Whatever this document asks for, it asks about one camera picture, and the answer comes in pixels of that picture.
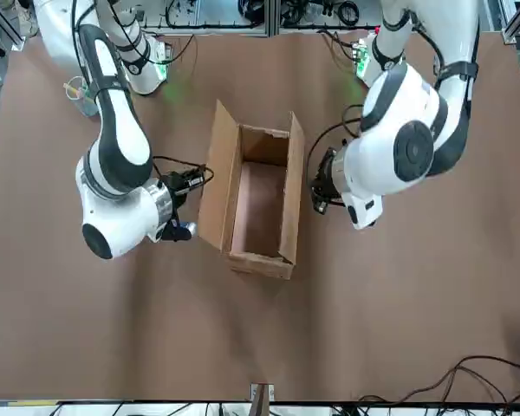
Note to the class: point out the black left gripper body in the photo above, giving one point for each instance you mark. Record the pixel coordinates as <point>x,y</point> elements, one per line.
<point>323,186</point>

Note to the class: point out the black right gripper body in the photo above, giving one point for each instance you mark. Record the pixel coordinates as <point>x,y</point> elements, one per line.
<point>180,186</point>

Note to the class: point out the brown cardboard box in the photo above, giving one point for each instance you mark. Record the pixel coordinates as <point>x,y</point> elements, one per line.
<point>221,173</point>

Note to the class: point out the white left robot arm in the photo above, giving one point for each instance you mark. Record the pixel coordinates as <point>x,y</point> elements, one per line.
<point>394,143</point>

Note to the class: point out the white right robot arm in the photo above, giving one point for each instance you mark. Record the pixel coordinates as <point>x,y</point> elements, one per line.
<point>117,143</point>

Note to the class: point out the clear plastic cup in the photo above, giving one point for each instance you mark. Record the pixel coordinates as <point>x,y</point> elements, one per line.
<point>84,102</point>

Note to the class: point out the aluminium post behind arms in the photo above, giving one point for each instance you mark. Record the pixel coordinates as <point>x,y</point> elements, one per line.
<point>272,17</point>

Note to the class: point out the aluminium frame post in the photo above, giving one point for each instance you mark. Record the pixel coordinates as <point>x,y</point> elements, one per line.
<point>262,403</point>

